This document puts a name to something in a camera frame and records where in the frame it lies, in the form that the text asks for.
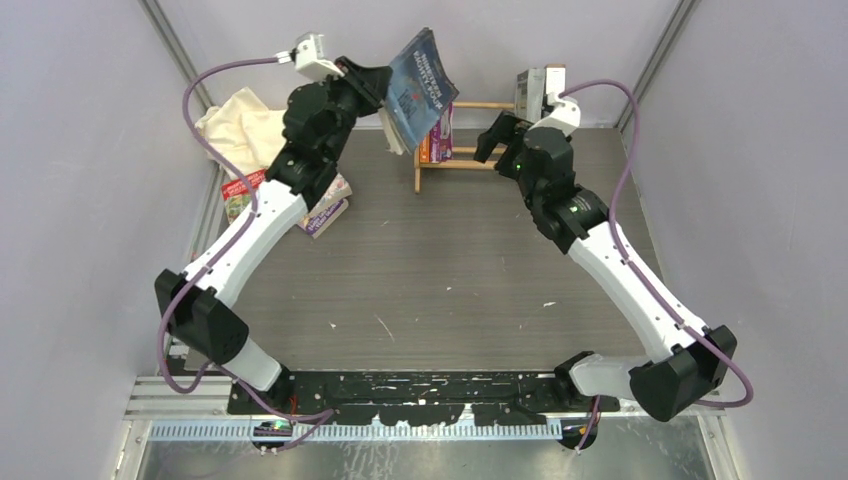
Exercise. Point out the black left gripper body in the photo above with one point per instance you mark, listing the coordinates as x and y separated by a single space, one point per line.
347 104

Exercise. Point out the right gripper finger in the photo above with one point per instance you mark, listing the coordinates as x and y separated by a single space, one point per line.
508 126
487 142

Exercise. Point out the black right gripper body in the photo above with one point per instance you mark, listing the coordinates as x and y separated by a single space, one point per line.
524 182

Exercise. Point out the dark blue book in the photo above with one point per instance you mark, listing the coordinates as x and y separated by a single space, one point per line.
418 94

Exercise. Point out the grey ianra book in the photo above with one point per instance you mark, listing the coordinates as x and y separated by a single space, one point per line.
529 94

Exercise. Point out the purple cartoon book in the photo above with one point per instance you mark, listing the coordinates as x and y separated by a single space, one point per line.
438 145

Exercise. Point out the white Decorate book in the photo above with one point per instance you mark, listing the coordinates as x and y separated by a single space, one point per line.
554 85

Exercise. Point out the floral white book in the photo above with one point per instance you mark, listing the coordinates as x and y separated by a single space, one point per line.
338 190

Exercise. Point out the wooden book rack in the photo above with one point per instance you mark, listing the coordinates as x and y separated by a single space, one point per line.
462 154

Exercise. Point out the purple yellow treehouse book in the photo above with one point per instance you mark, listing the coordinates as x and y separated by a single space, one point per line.
314 225

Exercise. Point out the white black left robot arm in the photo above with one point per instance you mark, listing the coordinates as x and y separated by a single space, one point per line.
197 304

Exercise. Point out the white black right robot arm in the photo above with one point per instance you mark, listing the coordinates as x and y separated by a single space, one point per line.
685 359

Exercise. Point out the cream cloth bag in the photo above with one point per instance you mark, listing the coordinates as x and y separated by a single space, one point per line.
244 130

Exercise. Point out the red treehouse book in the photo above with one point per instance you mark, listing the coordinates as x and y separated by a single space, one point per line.
235 194

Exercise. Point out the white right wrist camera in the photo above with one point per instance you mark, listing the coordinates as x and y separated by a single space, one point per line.
565 115

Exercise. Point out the black mounting base plate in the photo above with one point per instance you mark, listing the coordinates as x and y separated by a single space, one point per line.
432 405

